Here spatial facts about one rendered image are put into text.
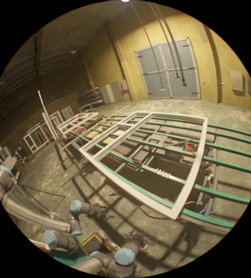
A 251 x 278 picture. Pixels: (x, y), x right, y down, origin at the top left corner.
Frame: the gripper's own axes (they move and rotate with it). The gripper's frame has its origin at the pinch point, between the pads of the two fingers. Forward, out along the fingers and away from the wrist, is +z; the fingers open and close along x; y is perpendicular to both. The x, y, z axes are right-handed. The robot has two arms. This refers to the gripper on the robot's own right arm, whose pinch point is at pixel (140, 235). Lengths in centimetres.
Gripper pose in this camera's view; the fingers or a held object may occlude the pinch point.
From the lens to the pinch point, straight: 83.8
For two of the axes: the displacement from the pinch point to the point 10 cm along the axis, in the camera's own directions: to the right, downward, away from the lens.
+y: -3.7, 8.5, -3.8
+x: 8.6, 1.5, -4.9
